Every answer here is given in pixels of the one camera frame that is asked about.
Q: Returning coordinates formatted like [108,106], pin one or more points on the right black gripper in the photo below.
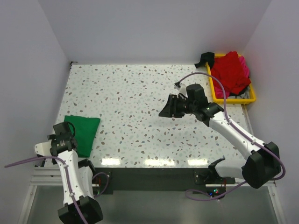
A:
[171,110]

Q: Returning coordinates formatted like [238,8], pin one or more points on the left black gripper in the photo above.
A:
[52,138]

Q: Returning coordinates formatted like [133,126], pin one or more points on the green t shirt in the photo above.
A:
[85,132]

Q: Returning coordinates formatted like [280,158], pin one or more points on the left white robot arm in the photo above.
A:
[79,207]

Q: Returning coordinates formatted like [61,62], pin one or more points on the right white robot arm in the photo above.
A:
[261,161]

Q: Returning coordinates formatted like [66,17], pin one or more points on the black garment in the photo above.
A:
[208,58]

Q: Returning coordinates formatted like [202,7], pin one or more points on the red t shirt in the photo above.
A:
[228,70]

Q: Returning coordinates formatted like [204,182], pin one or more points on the grey garment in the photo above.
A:
[244,94]

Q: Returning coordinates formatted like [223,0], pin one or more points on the yellow plastic bin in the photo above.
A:
[230,100]

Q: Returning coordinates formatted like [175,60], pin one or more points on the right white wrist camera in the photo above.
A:
[180,87]

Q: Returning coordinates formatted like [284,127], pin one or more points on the aluminium rail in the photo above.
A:
[50,176]

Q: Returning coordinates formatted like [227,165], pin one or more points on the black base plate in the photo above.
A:
[156,179]

